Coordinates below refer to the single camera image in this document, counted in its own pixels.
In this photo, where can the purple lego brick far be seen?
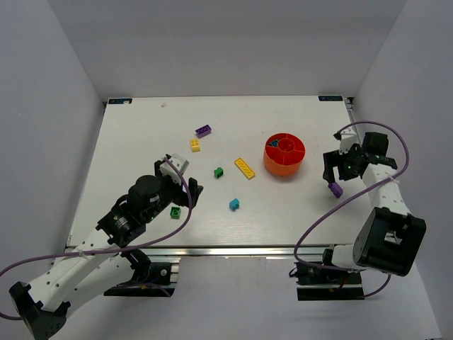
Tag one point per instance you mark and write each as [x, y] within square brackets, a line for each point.
[203, 131]

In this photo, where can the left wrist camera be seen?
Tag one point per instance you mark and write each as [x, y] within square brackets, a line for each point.
[174, 166]

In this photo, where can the purple lego brick right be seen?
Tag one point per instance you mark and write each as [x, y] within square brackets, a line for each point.
[335, 189]

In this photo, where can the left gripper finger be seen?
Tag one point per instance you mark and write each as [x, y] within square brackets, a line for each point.
[157, 170]
[195, 190]

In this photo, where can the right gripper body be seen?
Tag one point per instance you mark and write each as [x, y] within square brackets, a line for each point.
[340, 162]

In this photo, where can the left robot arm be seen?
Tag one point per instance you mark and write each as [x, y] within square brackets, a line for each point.
[106, 257]

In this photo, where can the blue corner label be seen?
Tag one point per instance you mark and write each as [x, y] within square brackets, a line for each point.
[328, 98]
[119, 101]

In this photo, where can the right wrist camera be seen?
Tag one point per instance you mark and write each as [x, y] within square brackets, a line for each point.
[347, 139]

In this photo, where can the aluminium front rail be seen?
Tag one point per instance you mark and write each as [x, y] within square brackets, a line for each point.
[228, 251]

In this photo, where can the right blue corner label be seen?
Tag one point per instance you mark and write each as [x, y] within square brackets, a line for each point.
[328, 98]

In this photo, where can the left blue corner label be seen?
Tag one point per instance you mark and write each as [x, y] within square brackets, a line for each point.
[119, 101]

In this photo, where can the yellow square lego brick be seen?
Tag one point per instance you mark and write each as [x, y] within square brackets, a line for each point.
[195, 145]

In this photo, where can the green lego brick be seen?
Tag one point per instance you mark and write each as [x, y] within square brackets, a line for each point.
[218, 172]
[175, 212]

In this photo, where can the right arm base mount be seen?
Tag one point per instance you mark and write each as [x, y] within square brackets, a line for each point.
[327, 274]

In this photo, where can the green lego brick near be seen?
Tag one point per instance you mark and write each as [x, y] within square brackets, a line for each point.
[175, 212]

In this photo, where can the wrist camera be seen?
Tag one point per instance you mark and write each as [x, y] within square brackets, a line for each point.
[174, 166]
[347, 139]

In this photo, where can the green lego brick centre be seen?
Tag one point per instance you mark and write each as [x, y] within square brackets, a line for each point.
[218, 172]

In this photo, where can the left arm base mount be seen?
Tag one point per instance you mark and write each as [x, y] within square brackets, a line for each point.
[148, 279]

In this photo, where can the purple lego brick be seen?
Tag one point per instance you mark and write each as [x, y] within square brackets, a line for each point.
[203, 131]
[335, 189]

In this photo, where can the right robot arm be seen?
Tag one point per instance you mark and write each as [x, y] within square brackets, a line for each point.
[391, 236]

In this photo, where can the light blue small lego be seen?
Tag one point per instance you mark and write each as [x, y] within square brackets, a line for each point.
[234, 204]

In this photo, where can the yellow long lego plate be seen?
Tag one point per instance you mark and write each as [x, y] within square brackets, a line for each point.
[244, 168]

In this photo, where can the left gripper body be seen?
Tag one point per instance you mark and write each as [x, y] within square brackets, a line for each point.
[178, 189]

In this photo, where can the orange divided round container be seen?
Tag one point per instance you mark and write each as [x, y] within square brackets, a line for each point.
[285, 159]

